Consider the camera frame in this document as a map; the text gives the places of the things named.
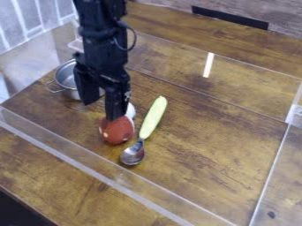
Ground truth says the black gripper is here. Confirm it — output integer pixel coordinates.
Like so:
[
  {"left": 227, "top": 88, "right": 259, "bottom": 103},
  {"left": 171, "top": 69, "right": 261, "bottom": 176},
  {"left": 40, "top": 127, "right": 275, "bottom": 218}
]
[{"left": 74, "top": 36, "right": 131, "bottom": 121}]

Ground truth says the red cap toy mushroom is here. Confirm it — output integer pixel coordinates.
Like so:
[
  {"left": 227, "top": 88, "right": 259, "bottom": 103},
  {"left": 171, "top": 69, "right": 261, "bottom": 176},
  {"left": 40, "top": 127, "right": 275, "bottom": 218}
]
[{"left": 99, "top": 103, "right": 136, "bottom": 145}]

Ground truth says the yellow handled metal spoon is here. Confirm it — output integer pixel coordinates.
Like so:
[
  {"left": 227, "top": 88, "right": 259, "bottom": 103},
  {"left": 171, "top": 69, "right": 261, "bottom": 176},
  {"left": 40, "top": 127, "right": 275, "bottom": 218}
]
[{"left": 120, "top": 96, "right": 167, "bottom": 165}]

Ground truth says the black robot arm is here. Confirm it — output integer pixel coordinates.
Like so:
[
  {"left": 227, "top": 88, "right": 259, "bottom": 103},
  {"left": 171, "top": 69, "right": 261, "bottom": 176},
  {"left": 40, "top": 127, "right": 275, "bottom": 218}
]
[{"left": 74, "top": 0, "right": 131, "bottom": 121}]

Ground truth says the silver metal pot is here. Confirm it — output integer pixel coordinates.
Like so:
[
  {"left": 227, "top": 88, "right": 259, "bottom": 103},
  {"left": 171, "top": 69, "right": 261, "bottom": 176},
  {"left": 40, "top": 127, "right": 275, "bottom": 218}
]
[{"left": 45, "top": 58, "right": 106, "bottom": 102}]

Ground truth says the clear acrylic stand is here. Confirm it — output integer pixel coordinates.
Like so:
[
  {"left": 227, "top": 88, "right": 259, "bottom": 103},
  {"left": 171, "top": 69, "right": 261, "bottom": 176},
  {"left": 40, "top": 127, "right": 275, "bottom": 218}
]
[{"left": 67, "top": 20, "right": 84, "bottom": 53}]

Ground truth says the clear acrylic front barrier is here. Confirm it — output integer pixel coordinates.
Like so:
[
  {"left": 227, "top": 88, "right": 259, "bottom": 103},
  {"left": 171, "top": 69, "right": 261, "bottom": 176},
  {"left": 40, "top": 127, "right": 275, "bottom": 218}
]
[{"left": 0, "top": 107, "right": 235, "bottom": 226}]

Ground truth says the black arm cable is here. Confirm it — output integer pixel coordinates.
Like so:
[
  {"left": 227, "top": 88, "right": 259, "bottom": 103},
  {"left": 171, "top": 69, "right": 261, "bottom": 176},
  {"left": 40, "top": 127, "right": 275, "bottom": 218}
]
[{"left": 112, "top": 17, "right": 138, "bottom": 52}]

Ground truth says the black wall strip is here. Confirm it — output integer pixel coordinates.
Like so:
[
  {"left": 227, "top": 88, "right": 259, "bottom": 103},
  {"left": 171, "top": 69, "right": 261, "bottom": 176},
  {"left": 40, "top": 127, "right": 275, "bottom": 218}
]
[{"left": 191, "top": 5, "right": 269, "bottom": 30}]

